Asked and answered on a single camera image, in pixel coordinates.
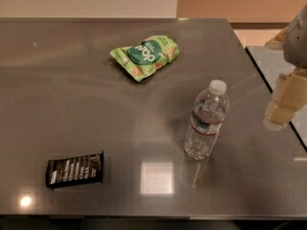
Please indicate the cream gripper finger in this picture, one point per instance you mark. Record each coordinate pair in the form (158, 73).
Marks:
(288, 101)
(278, 39)

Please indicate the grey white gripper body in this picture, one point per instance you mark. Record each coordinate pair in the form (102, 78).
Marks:
(296, 45)

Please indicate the clear plastic water bottle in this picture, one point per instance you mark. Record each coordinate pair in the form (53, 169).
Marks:
(207, 116)

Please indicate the green rice chip bag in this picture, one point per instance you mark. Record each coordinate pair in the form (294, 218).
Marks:
(145, 59)

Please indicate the grey side table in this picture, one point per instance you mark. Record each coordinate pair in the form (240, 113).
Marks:
(274, 70)

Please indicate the black snack bar wrapper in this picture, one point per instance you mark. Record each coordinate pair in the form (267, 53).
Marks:
(83, 169)

